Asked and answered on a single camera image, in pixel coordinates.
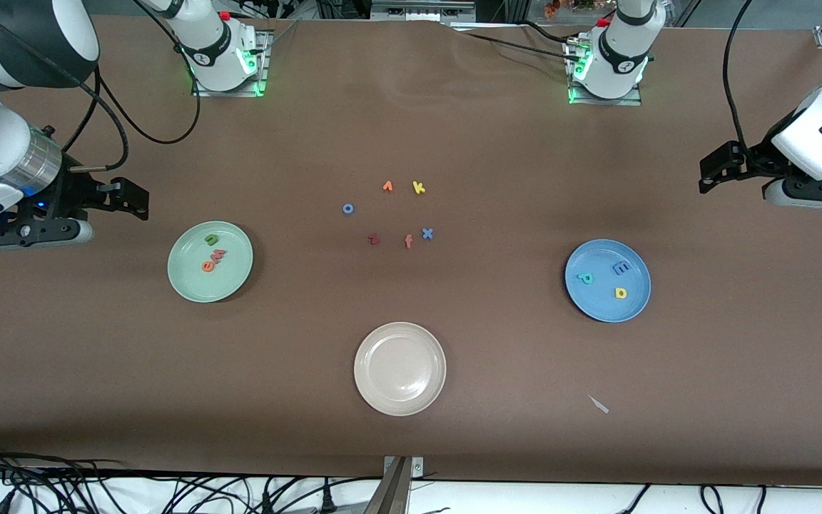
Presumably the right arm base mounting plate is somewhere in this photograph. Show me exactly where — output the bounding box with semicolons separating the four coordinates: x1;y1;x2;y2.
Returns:
192;29;273;98

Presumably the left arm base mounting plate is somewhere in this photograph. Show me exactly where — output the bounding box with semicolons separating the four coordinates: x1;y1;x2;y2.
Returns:
567;36;644;106

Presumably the green plate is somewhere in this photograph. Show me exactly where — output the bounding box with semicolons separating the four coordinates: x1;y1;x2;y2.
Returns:
167;221;254;304

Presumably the blue plate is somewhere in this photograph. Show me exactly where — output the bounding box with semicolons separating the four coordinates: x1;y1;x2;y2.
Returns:
564;238;652;323

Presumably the beige plate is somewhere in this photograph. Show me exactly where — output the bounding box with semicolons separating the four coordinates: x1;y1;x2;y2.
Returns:
353;322;447;417

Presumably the grey metal box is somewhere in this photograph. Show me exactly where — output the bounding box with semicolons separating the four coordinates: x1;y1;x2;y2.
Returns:
370;0;476;22

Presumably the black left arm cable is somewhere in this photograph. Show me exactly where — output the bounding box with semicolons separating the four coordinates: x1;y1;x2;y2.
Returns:
722;0;754;151

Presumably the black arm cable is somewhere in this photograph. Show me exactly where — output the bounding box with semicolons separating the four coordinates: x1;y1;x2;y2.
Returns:
722;0;754;151
61;0;202;173

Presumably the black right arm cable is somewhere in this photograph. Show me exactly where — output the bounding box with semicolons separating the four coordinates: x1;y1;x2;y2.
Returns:
61;0;202;173

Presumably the black base cable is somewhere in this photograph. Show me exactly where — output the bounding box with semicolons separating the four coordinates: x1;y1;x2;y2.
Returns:
454;25;583;61

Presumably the black cable tangle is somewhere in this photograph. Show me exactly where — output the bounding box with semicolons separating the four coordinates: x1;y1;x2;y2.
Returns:
0;439;383;514

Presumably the small metal bracket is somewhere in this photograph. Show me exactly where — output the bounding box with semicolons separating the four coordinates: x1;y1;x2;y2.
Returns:
383;455;425;478

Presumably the aluminium profile post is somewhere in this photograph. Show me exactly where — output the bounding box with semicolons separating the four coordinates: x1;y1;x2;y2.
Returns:
362;457;412;514

